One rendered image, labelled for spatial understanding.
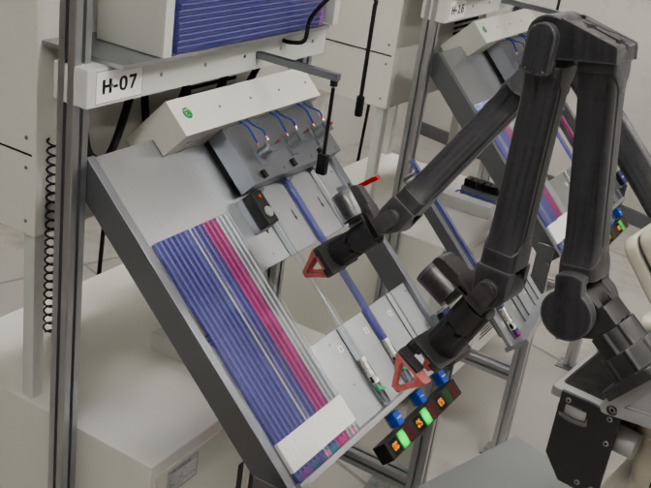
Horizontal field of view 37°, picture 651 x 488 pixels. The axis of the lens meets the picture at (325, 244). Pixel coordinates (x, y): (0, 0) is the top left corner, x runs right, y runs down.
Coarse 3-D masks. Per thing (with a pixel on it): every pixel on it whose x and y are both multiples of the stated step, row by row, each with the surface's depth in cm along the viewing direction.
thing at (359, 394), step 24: (360, 312) 213; (384, 312) 219; (408, 312) 225; (336, 336) 203; (360, 336) 209; (408, 336) 221; (336, 360) 200; (384, 360) 211; (336, 384) 196; (360, 384) 202; (384, 384) 207; (360, 408) 198; (264, 432) 177
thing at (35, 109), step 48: (0, 0) 176; (48, 0) 173; (96, 0) 183; (0, 48) 179; (48, 48) 177; (0, 96) 183; (48, 96) 181; (0, 144) 187; (96, 144) 196; (0, 192) 191
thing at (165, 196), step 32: (128, 160) 185; (160, 160) 191; (192, 160) 197; (128, 192) 181; (160, 192) 187; (192, 192) 193; (224, 192) 200; (288, 192) 214; (320, 192) 223; (160, 224) 183; (192, 224) 189; (288, 224) 209; (320, 224) 217; (256, 256) 197; (288, 256) 204
